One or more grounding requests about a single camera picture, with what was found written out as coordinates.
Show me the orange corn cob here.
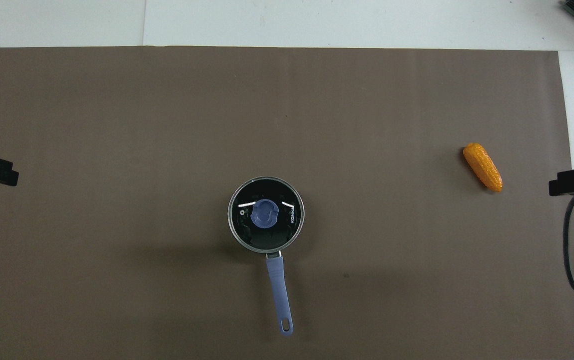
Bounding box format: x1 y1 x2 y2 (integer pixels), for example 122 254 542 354
463 142 504 193

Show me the glass lid with blue knob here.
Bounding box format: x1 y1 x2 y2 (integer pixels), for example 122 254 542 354
229 177 303 252

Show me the brown table mat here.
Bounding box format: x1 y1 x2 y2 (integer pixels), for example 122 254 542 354
0 46 574 360

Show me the dark blue saucepan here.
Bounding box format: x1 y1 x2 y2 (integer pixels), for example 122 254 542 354
227 176 305 337

